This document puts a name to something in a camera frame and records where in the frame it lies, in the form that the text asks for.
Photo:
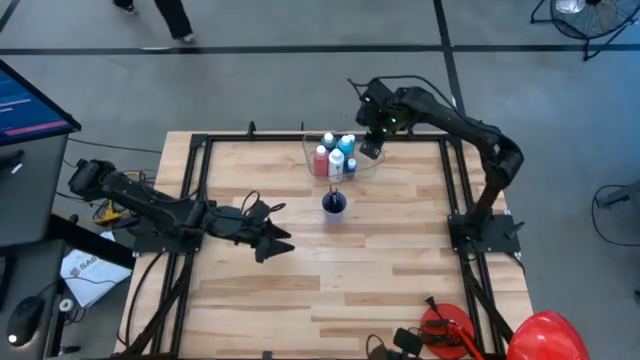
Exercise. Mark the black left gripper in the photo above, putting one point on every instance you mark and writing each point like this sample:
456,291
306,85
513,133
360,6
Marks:
240,226

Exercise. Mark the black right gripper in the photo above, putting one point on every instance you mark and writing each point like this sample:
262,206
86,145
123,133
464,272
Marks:
380,110

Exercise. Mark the small blue paint bottle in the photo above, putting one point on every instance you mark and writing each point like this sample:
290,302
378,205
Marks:
351,165

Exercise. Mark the large turquoise paint bottle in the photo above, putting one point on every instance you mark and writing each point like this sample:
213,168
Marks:
345,146

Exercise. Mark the large white paint bottle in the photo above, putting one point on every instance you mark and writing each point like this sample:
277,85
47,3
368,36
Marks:
336,164

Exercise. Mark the large slate grey paint bottle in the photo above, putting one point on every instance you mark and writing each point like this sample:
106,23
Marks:
328,140

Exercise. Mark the large red paint bottle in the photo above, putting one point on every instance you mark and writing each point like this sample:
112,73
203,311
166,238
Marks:
320,161

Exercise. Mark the orange bristle gold ferrule paintbrush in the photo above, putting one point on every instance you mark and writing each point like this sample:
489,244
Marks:
330,192

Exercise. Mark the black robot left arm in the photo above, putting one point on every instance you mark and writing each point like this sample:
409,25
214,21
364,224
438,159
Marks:
150,205

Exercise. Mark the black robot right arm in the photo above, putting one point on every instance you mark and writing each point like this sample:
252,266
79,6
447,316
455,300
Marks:
480,137

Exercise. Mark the clear plastic bin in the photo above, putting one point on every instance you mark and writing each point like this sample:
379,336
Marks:
367,169

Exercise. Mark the black clamp hook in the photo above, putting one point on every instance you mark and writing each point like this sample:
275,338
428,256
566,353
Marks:
251,129
411,131

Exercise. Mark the lilac plastic cup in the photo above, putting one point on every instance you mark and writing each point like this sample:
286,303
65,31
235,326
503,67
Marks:
334,215

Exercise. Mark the black bulky device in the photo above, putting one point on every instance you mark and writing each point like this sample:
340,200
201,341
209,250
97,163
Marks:
407,341
381,353

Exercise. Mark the white printed paper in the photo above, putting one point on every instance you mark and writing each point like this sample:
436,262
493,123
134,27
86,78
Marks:
95,277

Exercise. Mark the white tape roll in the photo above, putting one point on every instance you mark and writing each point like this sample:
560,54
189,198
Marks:
66,305

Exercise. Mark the person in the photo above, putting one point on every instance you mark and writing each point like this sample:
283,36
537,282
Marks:
172,20

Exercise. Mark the black desk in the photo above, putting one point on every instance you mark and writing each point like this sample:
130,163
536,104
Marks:
35,270

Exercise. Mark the grey cabinet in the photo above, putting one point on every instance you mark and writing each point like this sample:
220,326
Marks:
30,190

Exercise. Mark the black floor fan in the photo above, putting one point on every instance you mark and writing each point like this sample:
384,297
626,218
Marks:
590,20

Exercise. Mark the grey stand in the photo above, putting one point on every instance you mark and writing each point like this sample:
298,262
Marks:
625,195

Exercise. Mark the black computer mouse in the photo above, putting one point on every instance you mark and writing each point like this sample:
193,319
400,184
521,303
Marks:
24,320

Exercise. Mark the blue screen computer monitor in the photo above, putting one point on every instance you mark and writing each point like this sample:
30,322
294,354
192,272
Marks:
25,110

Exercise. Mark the black metal table frame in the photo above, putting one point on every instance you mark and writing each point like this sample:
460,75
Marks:
280,137

